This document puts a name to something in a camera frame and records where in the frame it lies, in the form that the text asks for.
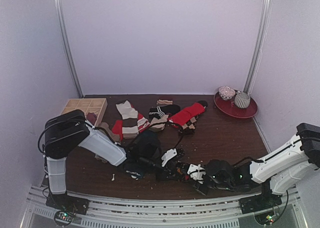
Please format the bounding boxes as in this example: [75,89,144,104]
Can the beige brown striped sock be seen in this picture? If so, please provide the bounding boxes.
[116,100,139,139]

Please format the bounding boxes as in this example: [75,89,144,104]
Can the red round tray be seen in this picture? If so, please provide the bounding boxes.
[213,92,258,119]

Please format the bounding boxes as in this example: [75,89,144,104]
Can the tan brown sock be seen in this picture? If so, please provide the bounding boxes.
[95,122,122,163]

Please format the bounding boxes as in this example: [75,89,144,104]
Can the left aluminium corner post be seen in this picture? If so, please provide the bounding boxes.
[54,0,84,98]

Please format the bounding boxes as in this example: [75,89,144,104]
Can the black white striped sock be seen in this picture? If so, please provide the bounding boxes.
[148,104,181,119]

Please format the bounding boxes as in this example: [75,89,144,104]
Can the argyle brown sock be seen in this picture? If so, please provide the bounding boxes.
[178,115,199,135]

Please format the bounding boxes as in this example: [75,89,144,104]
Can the wooden compartment box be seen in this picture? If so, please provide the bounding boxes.
[62,98,108,126]

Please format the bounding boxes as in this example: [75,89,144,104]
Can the red white brown striped sock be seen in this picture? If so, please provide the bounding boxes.
[111,113,150,140]

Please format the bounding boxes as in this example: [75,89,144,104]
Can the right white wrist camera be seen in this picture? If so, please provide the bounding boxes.
[187,164,206,184]

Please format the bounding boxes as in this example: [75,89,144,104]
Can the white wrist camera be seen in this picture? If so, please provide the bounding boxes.
[187,164,206,184]
[161,148,178,167]

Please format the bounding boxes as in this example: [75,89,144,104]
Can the argyle black red orange sock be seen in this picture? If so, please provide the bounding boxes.
[174,162,191,182]

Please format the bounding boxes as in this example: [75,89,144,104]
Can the aluminium corner post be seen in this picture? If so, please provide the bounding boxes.
[54,0,84,98]
[243,0,272,94]

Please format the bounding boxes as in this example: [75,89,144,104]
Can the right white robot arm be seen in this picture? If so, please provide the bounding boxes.
[176,123,320,209]

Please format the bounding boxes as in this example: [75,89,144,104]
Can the white patterned bowl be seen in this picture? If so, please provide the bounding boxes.
[218,86,236,100]

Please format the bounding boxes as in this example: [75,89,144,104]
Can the dark teal sock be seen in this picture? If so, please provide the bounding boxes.
[122,130,161,179]

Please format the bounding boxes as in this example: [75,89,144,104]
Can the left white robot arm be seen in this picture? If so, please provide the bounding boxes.
[37,109,185,210]

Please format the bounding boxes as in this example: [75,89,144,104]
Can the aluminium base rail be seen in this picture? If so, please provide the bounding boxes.
[18,186,308,227]

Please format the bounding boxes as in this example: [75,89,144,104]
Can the striped grey cup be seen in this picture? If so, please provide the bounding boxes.
[234,91,251,109]

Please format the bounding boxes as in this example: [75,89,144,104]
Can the maroon sock in box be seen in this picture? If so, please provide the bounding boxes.
[86,112,98,125]

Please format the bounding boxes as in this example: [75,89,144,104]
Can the right aluminium corner post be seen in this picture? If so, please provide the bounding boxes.
[243,0,272,94]

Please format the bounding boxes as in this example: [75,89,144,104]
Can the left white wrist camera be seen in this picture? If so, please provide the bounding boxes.
[161,148,178,167]

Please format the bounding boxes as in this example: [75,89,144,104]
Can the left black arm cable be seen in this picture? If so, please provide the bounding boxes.
[37,121,186,151]

